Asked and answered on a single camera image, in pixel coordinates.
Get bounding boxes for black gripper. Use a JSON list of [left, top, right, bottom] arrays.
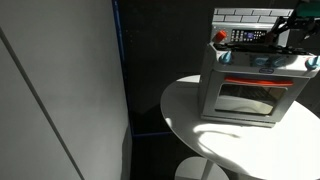
[[267, 13, 320, 45]]

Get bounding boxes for blue stove knob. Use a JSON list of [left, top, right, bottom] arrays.
[[305, 55, 320, 71], [249, 55, 270, 67], [269, 55, 287, 69], [218, 50, 233, 66]]

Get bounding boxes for black stove keypad panel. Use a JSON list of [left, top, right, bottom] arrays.
[[230, 29, 268, 44]]

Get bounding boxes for red stove dial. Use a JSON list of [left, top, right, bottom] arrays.
[[213, 29, 228, 43]]

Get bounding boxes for grey toy stove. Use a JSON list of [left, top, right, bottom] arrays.
[[198, 7, 320, 129]]

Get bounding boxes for black burner grate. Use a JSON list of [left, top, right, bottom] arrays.
[[213, 42, 313, 56]]

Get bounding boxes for white round table foot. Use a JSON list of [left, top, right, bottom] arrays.
[[174, 156, 231, 180]]

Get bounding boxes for blue tape strip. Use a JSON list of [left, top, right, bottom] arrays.
[[111, 0, 174, 138]]

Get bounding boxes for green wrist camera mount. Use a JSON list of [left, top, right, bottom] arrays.
[[295, 0, 320, 18]]

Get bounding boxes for red oven door handle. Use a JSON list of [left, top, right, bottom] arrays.
[[223, 76, 295, 87]]

